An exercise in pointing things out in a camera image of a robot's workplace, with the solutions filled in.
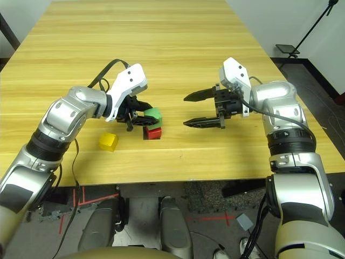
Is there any tan robot torso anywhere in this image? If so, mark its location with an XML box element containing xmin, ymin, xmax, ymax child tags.
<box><xmin>58</xmin><ymin>247</ymin><xmax>176</xmax><ymax>259</ymax></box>

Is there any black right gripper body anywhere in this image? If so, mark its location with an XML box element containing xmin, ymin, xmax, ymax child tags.
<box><xmin>212</xmin><ymin>84</ymin><xmax>243</xmax><ymax>130</ymax></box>

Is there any black cable bundle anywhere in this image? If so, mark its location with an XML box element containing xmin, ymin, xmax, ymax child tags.
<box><xmin>239</xmin><ymin>196</ymin><xmax>271</xmax><ymax>259</ymax></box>

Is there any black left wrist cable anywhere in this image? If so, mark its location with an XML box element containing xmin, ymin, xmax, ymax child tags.
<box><xmin>51</xmin><ymin>58</ymin><xmax>130</xmax><ymax>259</ymax></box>

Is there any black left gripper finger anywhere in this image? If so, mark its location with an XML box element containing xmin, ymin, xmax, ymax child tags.
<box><xmin>133</xmin><ymin>114</ymin><xmax>158</xmax><ymax>127</ymax></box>
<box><xmin>136</xmin><ymin>99</ymin><xmax>155</xmax><ymax>111</ymax></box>

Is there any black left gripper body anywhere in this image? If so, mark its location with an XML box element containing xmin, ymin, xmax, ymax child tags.
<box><xmin>115</xmin><ymin>95</ymin><xmax>140</xmax><ymax>132</ymax></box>

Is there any black flat stand plate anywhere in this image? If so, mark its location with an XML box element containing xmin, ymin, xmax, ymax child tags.
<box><xmin>275</xmin><ymin>44</ymin><xmax>301</xmax><ymax>55</ymax></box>

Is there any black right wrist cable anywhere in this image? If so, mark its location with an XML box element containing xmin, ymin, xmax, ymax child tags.
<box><xmin>234</xmin><ymin>88</ymin><xmax>318</xmax><ymax>144</ymax></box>

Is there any grey left robot leg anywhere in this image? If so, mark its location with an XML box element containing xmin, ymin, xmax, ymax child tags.
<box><xmin>78</xmin><ymin>198</ymin><xmax>121</xmax><ymax>252</ymax></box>

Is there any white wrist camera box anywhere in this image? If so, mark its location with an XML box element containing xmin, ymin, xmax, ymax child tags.
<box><xmin>218</xmin><ymin>57</ymin><xmax>253</xmax><ymax>118</ymax></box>
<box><xmin>103</xmin><ymin>63</ymin><xmax>148</xmax><ymax>122</ymax></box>

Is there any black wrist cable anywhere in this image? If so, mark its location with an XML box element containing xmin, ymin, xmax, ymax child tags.
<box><xmin>51</xmin><ymin>58</ymin><xmax>130</xmax><ymax>259</ymax></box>
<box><xmin>234</xmin><ymin>88</ymin><xmax>318</xmax><ymax>144</ymax></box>

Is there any grey robot leg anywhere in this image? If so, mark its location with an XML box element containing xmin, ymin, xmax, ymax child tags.
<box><xmin>78</xmin><ymin>198</ymin><xmax>121</xmax><ymax>252</ymax></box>
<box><xmin>158</xmin><ymin>196</ymin><xmax>194</xmax><ymax>259</ymax></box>

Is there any speckled rubber floor mat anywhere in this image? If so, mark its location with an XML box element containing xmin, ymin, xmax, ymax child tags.
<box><xmin>184</xmin><ymin>181</ymin><xmax>267</xmax><ymax>214</ymax></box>

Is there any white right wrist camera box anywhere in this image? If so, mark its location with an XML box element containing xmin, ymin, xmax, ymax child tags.
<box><xmin>218</xmin><ymin>57</ymin><xmax>253</xmax><ymax>118</ymax></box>

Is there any green wooden block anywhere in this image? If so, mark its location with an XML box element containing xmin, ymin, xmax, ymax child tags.
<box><xmin>142</xmin><ymin>107</ymin><xmax>163</xmax><ymax>129</ymax></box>

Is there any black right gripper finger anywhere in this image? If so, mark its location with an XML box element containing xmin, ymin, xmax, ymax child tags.
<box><xmin>183</xmin><ymin>86</ymin><xmax>217</xmax><ymax>103</ymax></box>
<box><xmin>183</xmin><ymin>116</ymin><xmax>222</xmax><ymax>128</ymax></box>

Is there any grey right robot leg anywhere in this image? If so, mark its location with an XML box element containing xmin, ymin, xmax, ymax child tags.
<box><xmin>158</xmin><ymin>196</ymin><xmax>194</xmax><ymax>259</ymax></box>

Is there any grey square floor pad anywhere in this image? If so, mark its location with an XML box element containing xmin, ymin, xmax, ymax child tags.
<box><xmin>236</xmin><ymin>213</ymin><xmax>254</xmax><ymax>231</ymax></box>

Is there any black tripod pole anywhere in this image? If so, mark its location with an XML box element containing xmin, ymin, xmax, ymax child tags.
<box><xmin>288</xmin><ymin>0</ymin><xmax>339</xmax><ymax>59</ymax></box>

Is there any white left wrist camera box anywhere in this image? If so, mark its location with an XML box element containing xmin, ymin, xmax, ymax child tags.
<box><xmin>103</xmin><ymin>63</ymin><xmax>148</xmax><ymax>122</ymax></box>

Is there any red wooden block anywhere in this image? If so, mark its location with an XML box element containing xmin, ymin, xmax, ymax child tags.
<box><xmin>142</xmin><ymin>125</ymin><xmax>163</xmax><ymax>140</ymax></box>

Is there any yellow wooden block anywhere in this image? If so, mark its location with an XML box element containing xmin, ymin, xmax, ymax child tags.
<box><xmin>99</xmin><ymin>132</ymin><xmax>120</xmax><ymax>153</ymax></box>

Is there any white sneaker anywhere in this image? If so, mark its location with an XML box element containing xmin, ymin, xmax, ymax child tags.
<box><xmin>239</xmin><ymin>237</ymin><xmax>260</xmax><ymax>259</ymax></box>
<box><xmin>212</xmin><ymin>249</ymin><xmax>230</xmax><ymax>259</ymax></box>

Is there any red tape corner mark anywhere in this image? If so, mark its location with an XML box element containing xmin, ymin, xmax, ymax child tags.
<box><xmin>72</xmin><ymin>186</ymin><xmax>120</xmax><ymax>207</ymax></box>

